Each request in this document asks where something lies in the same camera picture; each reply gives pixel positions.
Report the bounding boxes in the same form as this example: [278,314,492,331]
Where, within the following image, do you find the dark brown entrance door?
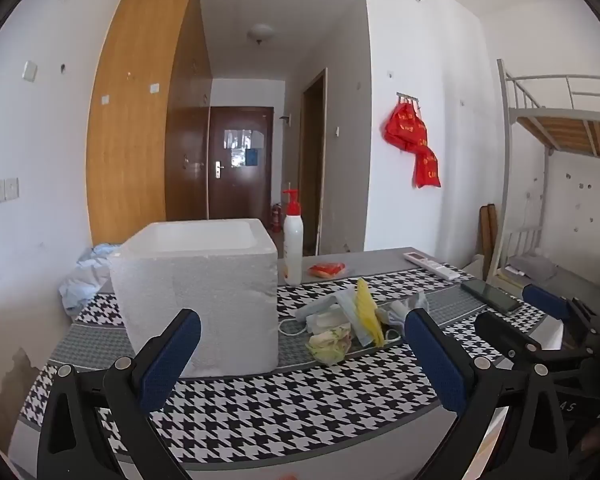
[207,106,275,222]

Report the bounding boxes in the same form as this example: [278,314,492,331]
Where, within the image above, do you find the round ceiling lamp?
[246,23,279,45]

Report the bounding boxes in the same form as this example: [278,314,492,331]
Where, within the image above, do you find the houndstooth tablecloth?
[20,265,566,466]

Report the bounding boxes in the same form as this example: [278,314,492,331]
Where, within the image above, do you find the wooden doorway frame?
[300,67,327,257]

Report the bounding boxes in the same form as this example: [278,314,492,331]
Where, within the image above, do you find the black smartphone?
[460,278,523,316]

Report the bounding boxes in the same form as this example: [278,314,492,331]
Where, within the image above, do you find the red hanging bags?
[383,100,442,189]

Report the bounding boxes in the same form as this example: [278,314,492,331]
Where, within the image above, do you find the paper notices on door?
[224,129,265,167]

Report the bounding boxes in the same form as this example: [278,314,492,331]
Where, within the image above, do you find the grey cushion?
[507,255,556,284]

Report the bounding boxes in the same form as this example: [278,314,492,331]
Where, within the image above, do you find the white metal bunk bed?
[496,58,600,286]

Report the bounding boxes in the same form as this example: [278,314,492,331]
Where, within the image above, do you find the yellow spiky sponge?
[354,277,386,347]

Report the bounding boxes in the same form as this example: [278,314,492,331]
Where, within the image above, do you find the white foam box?
[107,218,280,380]

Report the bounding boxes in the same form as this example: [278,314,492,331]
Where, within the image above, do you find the white remote control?
[403,251,461,281]

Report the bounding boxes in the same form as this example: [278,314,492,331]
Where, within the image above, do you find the white face mask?
[279,310,353,338]

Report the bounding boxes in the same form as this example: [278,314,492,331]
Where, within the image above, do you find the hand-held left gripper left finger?
[36,308,202,480]

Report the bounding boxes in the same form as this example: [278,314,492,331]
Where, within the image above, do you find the light blue cloth pile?
[59,243,123,317]

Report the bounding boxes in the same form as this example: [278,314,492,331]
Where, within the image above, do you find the red snack packet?
[308,261,347,279]

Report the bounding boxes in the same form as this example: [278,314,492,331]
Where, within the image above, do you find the wooden sticks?
[480,203,501,271]

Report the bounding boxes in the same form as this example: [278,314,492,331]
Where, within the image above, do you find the blue face mask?
[294,291,376,347]

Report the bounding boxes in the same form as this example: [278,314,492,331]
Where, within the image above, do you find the white lotion pump bottle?
[282,189,305,286]

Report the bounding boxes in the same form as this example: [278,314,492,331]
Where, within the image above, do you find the wooden wardrobe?
[86,0,213,247]

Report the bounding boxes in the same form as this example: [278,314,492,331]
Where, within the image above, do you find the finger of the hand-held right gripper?
[522,284,600,333]
[475,311,598,368]

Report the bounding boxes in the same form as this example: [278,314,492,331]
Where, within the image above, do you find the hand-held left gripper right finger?
[404,307,571,480]

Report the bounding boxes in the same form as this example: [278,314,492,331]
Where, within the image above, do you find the grey sock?
[379,290,429,332]

